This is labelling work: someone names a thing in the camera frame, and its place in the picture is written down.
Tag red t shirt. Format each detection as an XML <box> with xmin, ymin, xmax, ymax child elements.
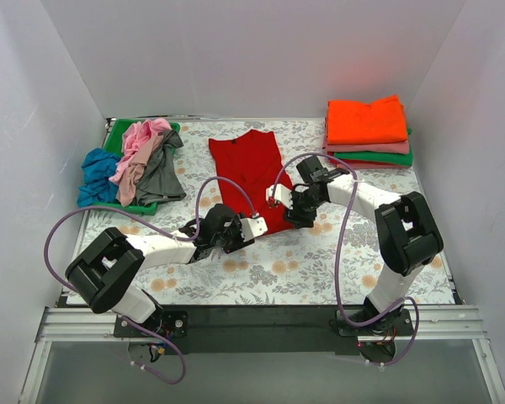
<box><xmin>209</xmin><ymin>130</ymin><xmax>293</xmax><ymax>235</ymax></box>
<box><xmin>327</xmin><ymin>152</ymin><xmax>344</xmax><ymax>166</ymax></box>

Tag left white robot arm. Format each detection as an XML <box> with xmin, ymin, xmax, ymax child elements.
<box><xmin>66</xmin><ymin>204</ymin><xmax>268</xmax><ymax>337</ymax></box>

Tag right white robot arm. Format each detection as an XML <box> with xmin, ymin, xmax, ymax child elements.
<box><xmin>266</xmin><ymin>152</ymin><xmax>444</xmax><ymax>335</ymax></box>

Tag floral table mat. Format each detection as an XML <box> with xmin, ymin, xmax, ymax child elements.
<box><xmin>66</xmin><ymin>118</ymin><xmax>455</xmax><ymax>306</ymax></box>

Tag folded red t shirt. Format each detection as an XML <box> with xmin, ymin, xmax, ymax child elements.
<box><xmin>327</xmin><ymin>152</ymin><xmax>344</xmax><ymax>166</ymax></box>

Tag folded light pink t shirt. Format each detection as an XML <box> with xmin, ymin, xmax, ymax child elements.
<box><xmin>352</xmin><ymin>162</ymin><xmax>411</xmax><ymax>170</ymax></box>

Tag folded green t shirt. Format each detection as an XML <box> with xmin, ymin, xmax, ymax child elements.
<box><xmin>334</xmin><ymin>145</ymin><xmax>413</xmax><ymax>166</ymax></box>

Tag grey t shirt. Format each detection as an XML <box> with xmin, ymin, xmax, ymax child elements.
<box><xmin>134</xmin><ymin>129</ymin><xmax>186</xmax><ymax>206</ymax></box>

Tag folded orange t shirt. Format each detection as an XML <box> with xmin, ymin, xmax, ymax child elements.
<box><xmin>327</xmin><ymin>95</ymin><xmax>408</xmax><ymax>145</ymax></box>

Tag blue t shirt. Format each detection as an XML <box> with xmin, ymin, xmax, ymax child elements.
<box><xmin>77</xmin><ymin>148</ymin><xmax>120</xmax><ymax>208</ymax></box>

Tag green plastic tray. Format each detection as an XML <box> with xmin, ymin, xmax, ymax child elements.
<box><xmin>90</xmin><ymin>120</ymin><xmax>180</xmax><ymax>216</ymax></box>

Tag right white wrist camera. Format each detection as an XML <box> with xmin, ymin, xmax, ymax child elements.
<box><xmin>265</xmin><ymin>183</ymin><xmax>293</xmax><ymax>210</ymax></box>

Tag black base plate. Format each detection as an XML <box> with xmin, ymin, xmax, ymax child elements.
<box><xmin>113</xmin><ymin>303</ymin><xmax>415</xmax><ymax>355</ymax></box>

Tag aluminium frame rail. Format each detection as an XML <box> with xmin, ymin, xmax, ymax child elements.
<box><xmin>20</xmin><ymin>305</ymin><xmax>505</xmax><ymax>403</ymax></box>

